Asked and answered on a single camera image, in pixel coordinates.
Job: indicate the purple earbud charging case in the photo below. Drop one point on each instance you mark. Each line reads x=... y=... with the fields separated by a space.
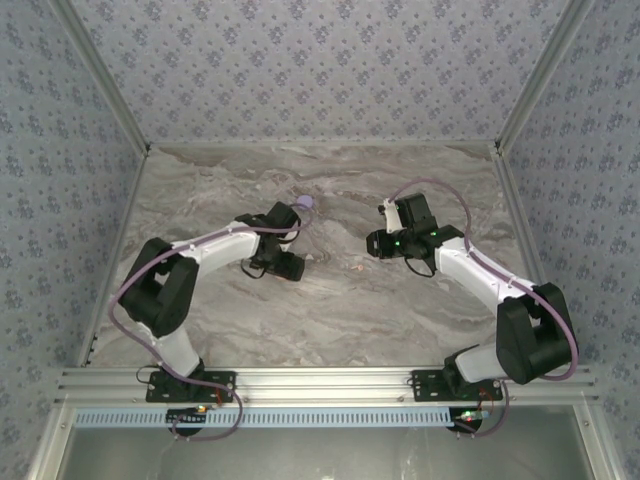
x=305 y=202

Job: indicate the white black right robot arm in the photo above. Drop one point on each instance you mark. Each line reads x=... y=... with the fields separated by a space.
x=530 y=340

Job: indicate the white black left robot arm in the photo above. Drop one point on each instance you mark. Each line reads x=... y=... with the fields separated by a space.
x=220 y=245

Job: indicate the grey metal sheet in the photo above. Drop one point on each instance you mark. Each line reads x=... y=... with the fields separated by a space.
x=320 y=455

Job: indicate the aluminium table back rail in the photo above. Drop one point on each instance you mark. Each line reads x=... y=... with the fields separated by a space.
x=325 y=144

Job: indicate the aluminium table side rail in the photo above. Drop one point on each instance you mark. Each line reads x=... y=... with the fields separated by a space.
x=119 y=250
x=529 y=250

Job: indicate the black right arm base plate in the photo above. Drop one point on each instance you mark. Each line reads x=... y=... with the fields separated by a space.
x=422 y=387

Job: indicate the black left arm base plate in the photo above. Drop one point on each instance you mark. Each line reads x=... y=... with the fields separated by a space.
x=227 y=380

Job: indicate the aluminium frame cross rail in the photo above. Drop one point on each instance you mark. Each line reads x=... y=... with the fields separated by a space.
x=325 y=385

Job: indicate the aluminium frame post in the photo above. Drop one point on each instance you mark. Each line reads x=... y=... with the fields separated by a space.
x=104 y=75
x=542 y=75

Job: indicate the aluminium lower frame rail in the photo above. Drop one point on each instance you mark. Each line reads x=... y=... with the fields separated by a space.
x=47 y=445
x=600 y=445

